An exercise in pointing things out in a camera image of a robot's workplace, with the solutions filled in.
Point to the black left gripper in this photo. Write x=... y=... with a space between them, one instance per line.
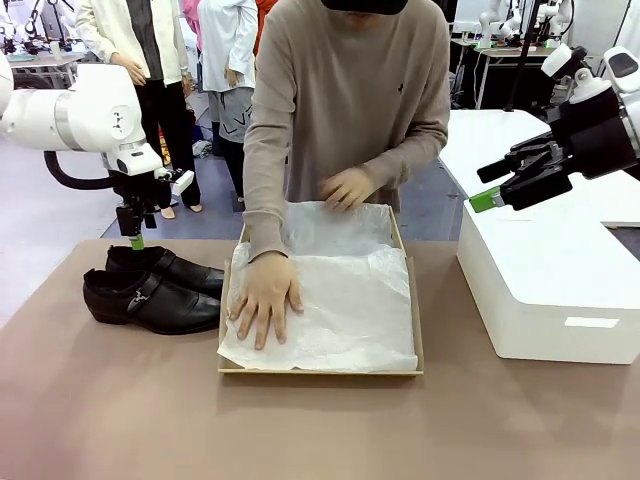
x=135 y=192

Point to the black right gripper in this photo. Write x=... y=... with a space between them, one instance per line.
x=600 y=135

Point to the black leather buckle shoe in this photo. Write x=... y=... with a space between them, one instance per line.
x=190 y=275
x=170 y=310

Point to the white tissue paper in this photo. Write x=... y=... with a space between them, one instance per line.
x=350 y=310

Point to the person's left forearm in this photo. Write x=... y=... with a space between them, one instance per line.
x=410 y=150

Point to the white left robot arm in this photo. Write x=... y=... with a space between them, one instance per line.
x=90 y=115

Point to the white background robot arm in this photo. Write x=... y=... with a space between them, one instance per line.
x=552 y=10
x=487 y=20

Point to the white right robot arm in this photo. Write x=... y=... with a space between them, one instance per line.
x=625 y=65

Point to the person's right forearm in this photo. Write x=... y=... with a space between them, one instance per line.
x=265 y=210

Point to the white foam box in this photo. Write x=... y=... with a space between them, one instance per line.
x=550 y=280

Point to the brown cardboard shoe box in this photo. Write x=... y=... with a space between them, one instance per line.
x=320 y=371

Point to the person's right hand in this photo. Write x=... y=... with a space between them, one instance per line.
x=267 y=290

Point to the person's left hand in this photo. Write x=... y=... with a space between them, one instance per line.
x=350 y=187

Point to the white side table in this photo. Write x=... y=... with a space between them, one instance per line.
x=490 y=140

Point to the grey clothes pile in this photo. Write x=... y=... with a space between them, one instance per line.
x=202 y=149

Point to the black tripod pole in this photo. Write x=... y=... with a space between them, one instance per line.
x=525 y=50

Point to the background table with green edge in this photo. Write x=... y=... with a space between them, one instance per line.
x=500 y=52

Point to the mannequin in cream jacket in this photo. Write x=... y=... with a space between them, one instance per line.
x=165 y=40

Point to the grey background work table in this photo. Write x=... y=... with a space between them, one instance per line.
x=40 y=62

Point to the mannequin in white shirt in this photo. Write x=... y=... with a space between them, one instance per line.
x=225 y=45

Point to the person in beige sweater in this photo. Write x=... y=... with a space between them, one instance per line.
x=340 y=90

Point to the pink hanging garment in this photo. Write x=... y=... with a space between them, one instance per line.
x=191 y=15

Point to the background robot with black grippers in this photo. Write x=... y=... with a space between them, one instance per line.
x=30 y=35

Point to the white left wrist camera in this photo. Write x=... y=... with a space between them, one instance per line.
x=181 y=182

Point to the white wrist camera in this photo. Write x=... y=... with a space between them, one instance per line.
x=557 y=60
x=181 y=182

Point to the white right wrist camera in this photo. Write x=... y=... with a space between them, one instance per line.
x=557 y=60

